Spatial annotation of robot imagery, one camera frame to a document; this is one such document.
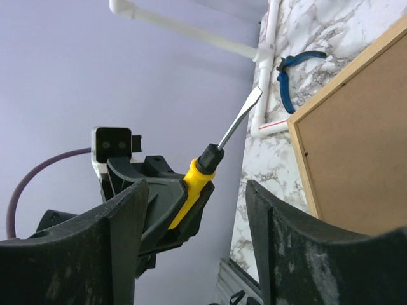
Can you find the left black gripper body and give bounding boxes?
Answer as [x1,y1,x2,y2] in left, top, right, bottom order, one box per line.
[28,155,179,280]

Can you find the wooden picture frame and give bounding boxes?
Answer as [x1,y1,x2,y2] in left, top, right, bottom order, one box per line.
[287,17,406,236]

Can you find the blue handled pliers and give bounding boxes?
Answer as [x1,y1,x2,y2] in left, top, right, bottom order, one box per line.
[277,51,327,114]

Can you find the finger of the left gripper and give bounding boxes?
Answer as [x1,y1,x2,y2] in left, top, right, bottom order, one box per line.
[136,182,215,279]

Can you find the small yellow screwdriver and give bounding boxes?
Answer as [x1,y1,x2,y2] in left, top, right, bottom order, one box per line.
[169,86,263,229]

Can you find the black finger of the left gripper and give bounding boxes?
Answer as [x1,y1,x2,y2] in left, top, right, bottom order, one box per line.
[107,158,186,251]

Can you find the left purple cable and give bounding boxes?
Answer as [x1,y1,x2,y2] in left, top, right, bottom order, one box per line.
[5,147,93,240]

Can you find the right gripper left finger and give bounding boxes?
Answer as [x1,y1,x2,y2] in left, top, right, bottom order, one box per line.
[1,180,148,304]

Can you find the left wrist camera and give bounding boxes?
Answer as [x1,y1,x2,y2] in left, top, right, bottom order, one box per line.
[91,126,142,179]

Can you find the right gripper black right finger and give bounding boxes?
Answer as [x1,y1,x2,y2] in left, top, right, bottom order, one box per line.
[246,180,406,304]

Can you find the white PVC pipe rack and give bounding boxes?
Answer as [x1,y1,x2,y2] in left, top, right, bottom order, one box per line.
[109,1,288,138]

